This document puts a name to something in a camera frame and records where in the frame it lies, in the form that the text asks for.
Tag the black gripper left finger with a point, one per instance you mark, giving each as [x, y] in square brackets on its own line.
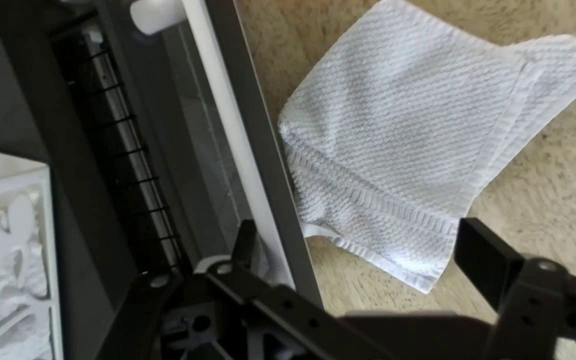
[249, 312]

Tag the black toaster oven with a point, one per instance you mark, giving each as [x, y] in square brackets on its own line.
[14, 87]

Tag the large white cloth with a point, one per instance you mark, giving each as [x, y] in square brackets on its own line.
[409, 147]

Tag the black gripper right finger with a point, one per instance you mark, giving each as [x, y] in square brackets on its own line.
[540, 306]

